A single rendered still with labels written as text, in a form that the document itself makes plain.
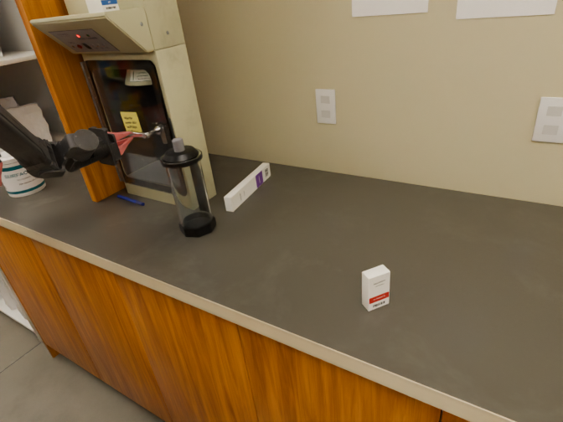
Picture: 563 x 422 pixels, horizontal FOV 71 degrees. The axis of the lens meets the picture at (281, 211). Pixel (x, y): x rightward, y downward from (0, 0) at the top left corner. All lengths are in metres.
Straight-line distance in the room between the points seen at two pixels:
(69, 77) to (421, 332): 1.20
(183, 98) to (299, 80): 0.41
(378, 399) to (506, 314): 0.29
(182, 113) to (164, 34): 0.21
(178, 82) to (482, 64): 0.80
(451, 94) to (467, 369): 0.75
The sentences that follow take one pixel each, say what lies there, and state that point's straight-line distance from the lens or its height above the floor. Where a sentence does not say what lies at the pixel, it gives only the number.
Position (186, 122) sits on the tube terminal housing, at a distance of 1.20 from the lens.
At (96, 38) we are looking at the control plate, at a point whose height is 1.45.
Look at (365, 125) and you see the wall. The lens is 1.32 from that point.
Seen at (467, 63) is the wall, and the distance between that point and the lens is 1.20.
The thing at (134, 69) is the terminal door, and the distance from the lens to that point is 1.19.
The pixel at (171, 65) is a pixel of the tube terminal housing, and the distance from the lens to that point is 1.16.
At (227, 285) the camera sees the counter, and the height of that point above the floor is 0.94.
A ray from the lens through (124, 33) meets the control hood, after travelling 1.08.
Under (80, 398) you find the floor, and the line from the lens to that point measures 2.17.
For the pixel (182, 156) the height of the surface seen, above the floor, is 1.18.
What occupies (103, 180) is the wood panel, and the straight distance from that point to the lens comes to 1.50.
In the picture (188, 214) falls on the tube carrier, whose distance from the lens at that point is 1.09.
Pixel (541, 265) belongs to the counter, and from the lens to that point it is 1.03.
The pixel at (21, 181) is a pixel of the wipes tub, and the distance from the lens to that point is 1.73.
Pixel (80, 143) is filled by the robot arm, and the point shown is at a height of 1.25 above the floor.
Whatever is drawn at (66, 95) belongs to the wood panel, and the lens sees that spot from 1.41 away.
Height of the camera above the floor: 1.52
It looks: 30 degrees down
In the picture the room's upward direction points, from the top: 7 degrees counter-clockwise
